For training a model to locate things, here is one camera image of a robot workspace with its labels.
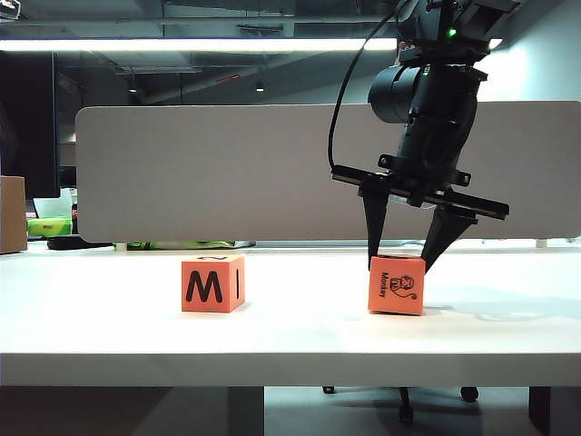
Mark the black office chair base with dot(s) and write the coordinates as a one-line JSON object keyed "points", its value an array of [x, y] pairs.
{"points": [[404, 404]]}

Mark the green plastic bag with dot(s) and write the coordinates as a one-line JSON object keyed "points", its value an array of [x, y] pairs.
{"points": [[150, 245]]}

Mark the white paper bag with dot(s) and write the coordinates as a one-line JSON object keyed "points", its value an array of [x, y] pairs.
{"points": [[52, 204]]}

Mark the brown cardboard box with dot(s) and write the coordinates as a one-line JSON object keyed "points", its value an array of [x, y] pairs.
{"points": [[11, 213]]}

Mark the long ceiling light strip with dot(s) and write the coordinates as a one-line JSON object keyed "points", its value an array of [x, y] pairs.
{"points": [[204, 45]]}

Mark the flat black object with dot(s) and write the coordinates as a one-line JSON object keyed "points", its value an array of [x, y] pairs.
{"points": [[68, 243]]}

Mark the grey desk divider panel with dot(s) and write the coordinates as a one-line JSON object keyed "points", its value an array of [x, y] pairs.
{"points": [[204, 172]]}

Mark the orange foam block letter M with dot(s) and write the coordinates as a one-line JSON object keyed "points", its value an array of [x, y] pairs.
{"points": [[209, 305]]}

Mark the dark monitor screen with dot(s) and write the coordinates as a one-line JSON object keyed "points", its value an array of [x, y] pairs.
{"points": [[27, 127]]}

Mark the green tissue box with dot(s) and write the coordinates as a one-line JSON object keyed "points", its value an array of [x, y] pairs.
{"points": [[47, 227]]}

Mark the narrow dark table leg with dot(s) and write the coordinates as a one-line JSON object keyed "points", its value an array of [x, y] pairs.
{"points": [[539, 413]]}

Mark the cola bottle red label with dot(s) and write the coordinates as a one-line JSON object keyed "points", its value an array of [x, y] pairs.
{"points": [[75, 222]]}

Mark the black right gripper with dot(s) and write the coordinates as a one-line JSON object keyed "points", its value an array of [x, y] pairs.
{"points": [[431, 127]]}

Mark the orange foam block monkey print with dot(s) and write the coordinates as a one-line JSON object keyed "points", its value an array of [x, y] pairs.
{"points": [[395, 305]]}

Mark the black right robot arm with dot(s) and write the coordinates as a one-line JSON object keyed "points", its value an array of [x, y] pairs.
{"points": [[436, 22]]}

